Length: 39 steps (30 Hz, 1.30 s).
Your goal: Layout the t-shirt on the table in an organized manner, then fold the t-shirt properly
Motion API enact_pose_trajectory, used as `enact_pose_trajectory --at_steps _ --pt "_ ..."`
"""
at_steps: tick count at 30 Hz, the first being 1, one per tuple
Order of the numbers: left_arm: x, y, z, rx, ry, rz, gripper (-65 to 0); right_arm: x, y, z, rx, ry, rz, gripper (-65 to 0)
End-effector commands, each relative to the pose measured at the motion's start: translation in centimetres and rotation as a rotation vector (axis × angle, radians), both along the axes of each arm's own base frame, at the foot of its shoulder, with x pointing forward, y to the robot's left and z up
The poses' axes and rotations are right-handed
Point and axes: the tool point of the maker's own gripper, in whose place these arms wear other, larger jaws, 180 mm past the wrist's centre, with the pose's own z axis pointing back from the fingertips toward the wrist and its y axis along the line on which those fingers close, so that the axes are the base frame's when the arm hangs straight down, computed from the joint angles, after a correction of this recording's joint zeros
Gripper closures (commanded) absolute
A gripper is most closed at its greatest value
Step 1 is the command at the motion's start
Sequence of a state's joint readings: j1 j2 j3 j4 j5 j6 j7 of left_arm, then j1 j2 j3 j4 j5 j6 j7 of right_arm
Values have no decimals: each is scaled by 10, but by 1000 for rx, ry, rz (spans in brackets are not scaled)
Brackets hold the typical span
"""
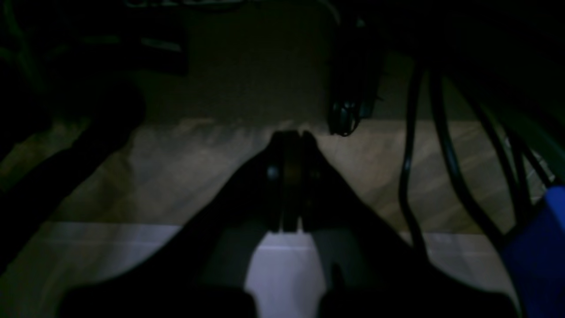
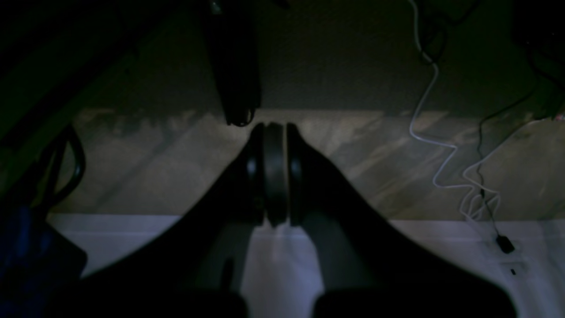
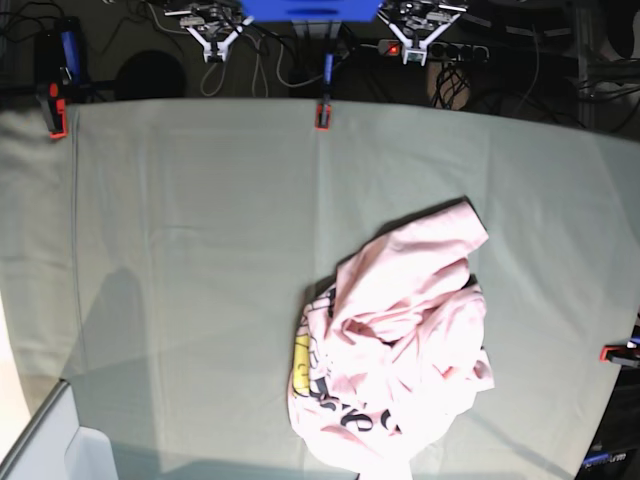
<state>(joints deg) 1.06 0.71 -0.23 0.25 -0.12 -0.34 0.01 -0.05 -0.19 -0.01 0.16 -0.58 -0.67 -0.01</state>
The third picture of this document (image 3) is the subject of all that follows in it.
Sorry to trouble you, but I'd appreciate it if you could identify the white cable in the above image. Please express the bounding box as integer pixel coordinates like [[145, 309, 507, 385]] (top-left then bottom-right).
[[144, 0, 326, 97]]

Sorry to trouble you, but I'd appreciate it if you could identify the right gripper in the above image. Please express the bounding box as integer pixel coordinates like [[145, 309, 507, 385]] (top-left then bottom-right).
[[164, 2, 254, 63]]

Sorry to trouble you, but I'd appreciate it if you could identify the black power strip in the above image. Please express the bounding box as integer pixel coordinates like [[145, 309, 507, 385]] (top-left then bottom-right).
[[375, 39, 490, 65]]

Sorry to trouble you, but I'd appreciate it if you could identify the red black clamp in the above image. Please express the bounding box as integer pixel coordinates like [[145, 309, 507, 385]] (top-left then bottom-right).
[[599, 338, 640, 369], [315, 53, 334, 130], [34, 16, 82, 139]]

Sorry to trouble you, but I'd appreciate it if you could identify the red black clamp right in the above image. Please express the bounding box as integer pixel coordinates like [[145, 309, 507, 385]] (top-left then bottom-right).
[[599, 338, 640, 369]]

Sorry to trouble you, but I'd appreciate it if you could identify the pink t-shirt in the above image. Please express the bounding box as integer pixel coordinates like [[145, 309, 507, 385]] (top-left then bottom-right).
[[287, 200, 494, 479]]

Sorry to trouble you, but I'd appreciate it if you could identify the black round floor object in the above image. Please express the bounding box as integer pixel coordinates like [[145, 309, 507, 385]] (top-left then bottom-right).
[[114, 50, 187, 101]]

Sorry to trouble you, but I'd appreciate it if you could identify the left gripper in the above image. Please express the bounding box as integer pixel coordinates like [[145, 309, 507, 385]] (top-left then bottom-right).
[[377, 0, 463, 65]]

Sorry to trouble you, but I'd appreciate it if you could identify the red black clamp left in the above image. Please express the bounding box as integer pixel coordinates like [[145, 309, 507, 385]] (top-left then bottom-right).
[[34, 16, 82, 139]]

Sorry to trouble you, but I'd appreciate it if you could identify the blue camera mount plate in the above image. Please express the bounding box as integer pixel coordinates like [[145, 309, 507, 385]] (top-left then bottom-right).
[[241, 0, 380, 22]]

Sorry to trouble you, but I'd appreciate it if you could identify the green table cloth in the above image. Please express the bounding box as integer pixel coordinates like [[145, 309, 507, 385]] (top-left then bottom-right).
[[1, 99, 639, 479]]

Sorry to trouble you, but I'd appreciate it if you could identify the white plastic bin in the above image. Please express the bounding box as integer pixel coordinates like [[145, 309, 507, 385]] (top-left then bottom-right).
[[1, 380, 119, 480]]

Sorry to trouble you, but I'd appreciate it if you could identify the red black clamp centre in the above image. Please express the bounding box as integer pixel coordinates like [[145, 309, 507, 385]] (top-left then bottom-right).
[[315, 53, 334, 130]]

